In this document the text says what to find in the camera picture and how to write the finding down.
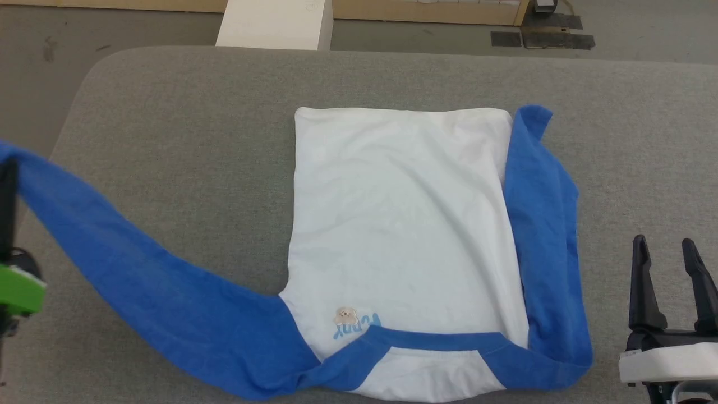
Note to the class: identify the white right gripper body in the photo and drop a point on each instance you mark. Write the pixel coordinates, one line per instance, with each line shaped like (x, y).
(667, 359)

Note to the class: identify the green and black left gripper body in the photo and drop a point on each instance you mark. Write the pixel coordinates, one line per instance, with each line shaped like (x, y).
(19, 292)

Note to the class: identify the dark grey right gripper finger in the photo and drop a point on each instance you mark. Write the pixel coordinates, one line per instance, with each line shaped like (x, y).
(644, 292)
(707, 297)

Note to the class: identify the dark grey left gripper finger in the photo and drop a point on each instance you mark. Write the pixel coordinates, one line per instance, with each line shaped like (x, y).
(8, 213)

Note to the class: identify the blue and white raglan shirt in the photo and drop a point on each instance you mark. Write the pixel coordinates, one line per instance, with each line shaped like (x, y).
(404, 224)

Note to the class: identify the grey fabric sofa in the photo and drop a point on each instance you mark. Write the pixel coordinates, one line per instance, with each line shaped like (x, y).
(168, 140)

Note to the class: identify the dark floor plate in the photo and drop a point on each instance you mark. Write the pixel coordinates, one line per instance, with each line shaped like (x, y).
(506, 38)
(558, 41)

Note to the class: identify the white rectangular block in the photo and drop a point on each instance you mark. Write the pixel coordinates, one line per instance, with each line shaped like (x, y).
(269, 25)

